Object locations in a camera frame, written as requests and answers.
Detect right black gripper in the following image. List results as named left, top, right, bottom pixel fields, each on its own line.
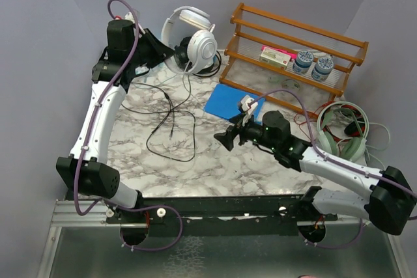
left=214, top=111, right=278, bottom=152

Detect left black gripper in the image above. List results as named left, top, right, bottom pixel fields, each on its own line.
left=128, top=27, right=175, bottom=68

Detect white headphone cable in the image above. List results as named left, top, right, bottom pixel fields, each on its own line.
left=180, top=63, right=209, bottom=119

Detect white over-ear headphones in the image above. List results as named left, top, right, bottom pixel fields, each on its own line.
left=160, top=6, right=218, bottom=75

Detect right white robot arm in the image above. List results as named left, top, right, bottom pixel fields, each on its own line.
left=214, top=111, right=416, bottom=236

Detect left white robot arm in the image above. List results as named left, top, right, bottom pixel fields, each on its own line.
left=56, top=20, right=173, bottom=223

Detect teal cat-ear headphones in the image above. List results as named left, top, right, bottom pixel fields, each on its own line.
left=132, top=65, right=164, bottom=85

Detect black blue headphones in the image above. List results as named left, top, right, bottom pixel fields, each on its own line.
left=173, top=36, right=222, bottom=78

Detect green headphones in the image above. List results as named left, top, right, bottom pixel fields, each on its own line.
left=316, top=101, right=392, bottom=168

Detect red black headphones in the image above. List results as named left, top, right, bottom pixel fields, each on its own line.
left=336, top=104, right=366, bottom=137

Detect blue notebook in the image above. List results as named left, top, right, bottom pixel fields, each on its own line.
left=204, top=84, right=257, bottom=120

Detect tape roll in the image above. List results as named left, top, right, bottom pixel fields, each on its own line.
left=281, top=79, right=300, bottom=92

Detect white green box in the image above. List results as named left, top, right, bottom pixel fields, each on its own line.
left=259, top=47, right=291, bottom=70

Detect wooden shelf rack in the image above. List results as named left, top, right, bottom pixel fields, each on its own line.
left=219, top=3, right=369, bottom=115

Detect left blue-lid jar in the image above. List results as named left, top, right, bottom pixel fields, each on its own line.
left=293, top=50, right=314, bottom=74

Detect blue-lid jar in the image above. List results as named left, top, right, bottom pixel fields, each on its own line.
left=293, top=50, right=314, bottom=74
left=311, top=57, right=334, bottom=81

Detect right blue-lid jar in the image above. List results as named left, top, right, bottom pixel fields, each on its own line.
left=311, top=57, right=334, bottom=81

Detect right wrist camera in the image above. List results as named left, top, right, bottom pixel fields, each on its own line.
left=238, top=94, right=258, bottom=126

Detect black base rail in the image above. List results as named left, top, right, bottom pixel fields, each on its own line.
left=104, top=195, right=337, bottom=238

